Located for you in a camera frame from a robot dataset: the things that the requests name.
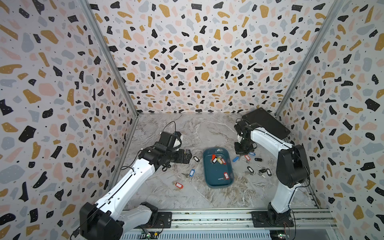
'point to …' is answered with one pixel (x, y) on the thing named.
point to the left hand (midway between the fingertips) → (185, 154)
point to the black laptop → (267, 121)
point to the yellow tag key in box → (219, 160)
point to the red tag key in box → (214, 158)
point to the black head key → (259, 159)
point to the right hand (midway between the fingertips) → (239, 153)
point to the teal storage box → (219, 169)
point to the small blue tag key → (235, 159)
